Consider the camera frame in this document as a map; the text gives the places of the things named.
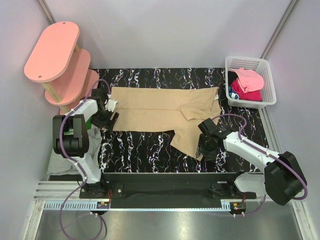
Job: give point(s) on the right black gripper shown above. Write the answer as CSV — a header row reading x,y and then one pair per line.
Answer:
x,y
209,155

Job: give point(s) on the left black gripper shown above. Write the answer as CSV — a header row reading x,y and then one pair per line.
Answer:
x,y
108,123

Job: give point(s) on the beige t shirt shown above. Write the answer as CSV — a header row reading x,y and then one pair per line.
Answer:
x,y
160,110

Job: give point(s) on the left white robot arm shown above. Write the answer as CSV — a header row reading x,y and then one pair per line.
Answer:
x,y
70,134

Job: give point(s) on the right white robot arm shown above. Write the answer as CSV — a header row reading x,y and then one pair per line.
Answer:
x,y
281,177

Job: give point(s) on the green board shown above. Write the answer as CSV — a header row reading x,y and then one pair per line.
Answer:
x,y
75,123

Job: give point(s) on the blue patterned garment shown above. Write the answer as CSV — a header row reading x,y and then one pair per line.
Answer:
x,y
232,94

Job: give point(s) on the magenta t shirt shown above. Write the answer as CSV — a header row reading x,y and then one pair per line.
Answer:
x,y
247,96

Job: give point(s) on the white plastic basket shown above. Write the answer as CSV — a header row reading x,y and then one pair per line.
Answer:
x,y
262,67

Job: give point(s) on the pink t shirt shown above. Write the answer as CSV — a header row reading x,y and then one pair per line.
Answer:
x,y
249,80

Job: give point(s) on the pink tiered shelf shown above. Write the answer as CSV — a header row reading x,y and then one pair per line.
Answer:
x,y
61,66

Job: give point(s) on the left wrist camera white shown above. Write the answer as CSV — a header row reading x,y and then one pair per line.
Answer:
x,y
111,105

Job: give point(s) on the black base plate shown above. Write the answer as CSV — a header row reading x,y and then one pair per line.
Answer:
x,y
166,192

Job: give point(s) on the aluminium rail frame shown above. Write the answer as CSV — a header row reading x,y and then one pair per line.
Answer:
x,y
265,205

